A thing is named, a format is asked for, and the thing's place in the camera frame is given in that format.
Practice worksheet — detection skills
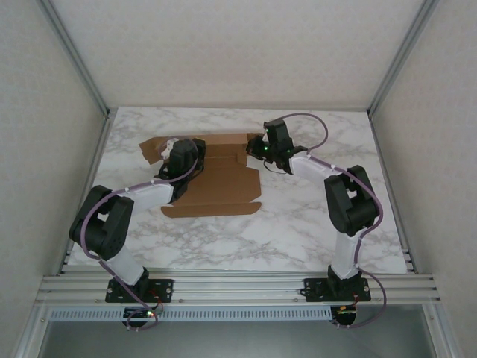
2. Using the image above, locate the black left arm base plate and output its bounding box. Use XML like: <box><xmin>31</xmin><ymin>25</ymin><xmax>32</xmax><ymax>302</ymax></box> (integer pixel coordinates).
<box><xmin>105</xmin><ymin>277</ymin><xmax>176</xmax><ymax>304</ymax></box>

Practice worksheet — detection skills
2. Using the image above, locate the aluminium frame post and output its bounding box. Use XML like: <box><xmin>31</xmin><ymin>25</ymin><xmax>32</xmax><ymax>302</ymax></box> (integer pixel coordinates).
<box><xmin>367</xmin><ymin>0</ymin><xmax>443</xmax><ymax>119</ymax></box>
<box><xmin>35</xmin><ymin>0</ymin><xmax>113</xmax><ymax>119</ymax></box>

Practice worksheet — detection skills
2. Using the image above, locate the aluminium side rail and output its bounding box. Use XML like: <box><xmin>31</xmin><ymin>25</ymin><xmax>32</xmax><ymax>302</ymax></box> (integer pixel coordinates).
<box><xmin>55</xmin><ymin>111</ymin><xmax>113</xmax><ymax>277</ymax></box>
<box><xmin>367</xmin><ymin>111</ymin><xmax>417</xmax><ymax>275</ymax></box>

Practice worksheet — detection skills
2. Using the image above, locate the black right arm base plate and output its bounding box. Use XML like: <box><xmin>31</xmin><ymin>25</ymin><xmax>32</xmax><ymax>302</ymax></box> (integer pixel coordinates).
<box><xmin>303</xmin><ymin>276</ymin><xmax>373</xmax><ymax>303</ymax></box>

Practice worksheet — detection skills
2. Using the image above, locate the brown cardboard paper box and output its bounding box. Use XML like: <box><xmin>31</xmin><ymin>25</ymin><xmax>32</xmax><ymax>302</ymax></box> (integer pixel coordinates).
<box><xmin>137</xmin><ymin>132</ymin><xmax>264</xmax><ymax>219</ymax></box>

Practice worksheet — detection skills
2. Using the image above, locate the aluminium mounting beam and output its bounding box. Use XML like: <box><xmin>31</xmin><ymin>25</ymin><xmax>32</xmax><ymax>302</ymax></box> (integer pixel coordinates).
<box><xmin>37</xmin><ymin>274</ymin><xmax>443</xmax><ymax>309</ymax></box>

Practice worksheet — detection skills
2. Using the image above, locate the grey metal lower panel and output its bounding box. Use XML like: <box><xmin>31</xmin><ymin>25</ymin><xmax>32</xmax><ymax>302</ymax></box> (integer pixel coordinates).
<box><xmin>37</xmin><ymin>319</ymin><xmax>439</xmax><ymax>358</ymax></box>

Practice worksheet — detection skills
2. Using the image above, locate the black controller board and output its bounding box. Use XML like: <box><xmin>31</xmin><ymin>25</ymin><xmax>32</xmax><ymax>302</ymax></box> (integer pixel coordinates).
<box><xmin>122</xmin><ymin>306</ymin><xmax>157</xmax><ymax>321</ymax></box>
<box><xmin>331</xmin><ymin>304</ymin><xmax>358</xmax><ymax>325</ymax></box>

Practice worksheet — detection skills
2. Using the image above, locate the slotted grey cable duct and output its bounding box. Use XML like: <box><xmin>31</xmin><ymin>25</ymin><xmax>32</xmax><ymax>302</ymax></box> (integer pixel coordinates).
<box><xmin>50</xmin><ymin>307</ymin><xmax>332</xmax><ymax>322</ymax></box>

